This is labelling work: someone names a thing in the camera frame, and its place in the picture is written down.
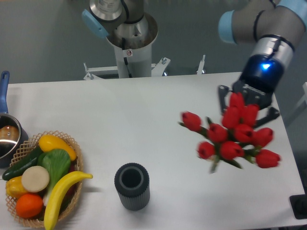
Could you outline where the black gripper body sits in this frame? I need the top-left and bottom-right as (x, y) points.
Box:
(232, 54), (284, 109)

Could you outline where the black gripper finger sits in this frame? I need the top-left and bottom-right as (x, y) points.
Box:
(218, 85), (233, 114)
(255, 107), (280, 127)

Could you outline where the red tulip bouquet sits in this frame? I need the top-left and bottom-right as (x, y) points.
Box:
(179, 92), (281, 173)

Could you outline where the dark grey ribbed vase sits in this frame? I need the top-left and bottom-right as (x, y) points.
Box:
(114, 162), (150, 211)

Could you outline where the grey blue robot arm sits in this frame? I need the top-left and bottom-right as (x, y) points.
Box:
(82, 0), (307, 127)

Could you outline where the black device at edge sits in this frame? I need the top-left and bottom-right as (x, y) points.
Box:
(289, 194), (307, 219)

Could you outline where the green bok choy toy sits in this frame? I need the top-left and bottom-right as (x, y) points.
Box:
(37, 149), (71, 206)

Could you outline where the yellow plastic squash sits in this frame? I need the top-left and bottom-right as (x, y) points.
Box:
(38, 134), (77, 161)

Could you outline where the woven wicker basket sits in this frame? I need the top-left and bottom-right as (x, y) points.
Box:
(6, 131), (83, 228)

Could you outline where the yellow plastic banana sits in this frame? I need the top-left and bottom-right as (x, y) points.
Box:
(44, 171), (93, 230)

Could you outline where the green plastic cucumber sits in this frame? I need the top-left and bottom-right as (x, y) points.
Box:
(2, 146), (43, 181)

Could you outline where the beige round slice toy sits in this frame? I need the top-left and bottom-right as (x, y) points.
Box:
(21, 166), (50, 193)

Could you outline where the orange plastic orange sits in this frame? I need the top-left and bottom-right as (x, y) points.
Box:
(15, 193), (44, 219)

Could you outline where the yellow bell pepper toy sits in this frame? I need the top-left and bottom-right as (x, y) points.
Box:
(6, 176), (28, 198)

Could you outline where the white frame at right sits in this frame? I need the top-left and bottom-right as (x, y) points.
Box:
(284, 82), (307, 128)

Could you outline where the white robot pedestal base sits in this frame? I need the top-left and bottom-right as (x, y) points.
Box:
(83, 13), (207, 81)

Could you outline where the blue handled saucepan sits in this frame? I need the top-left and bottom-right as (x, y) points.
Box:
(0, 71), (28, 168)

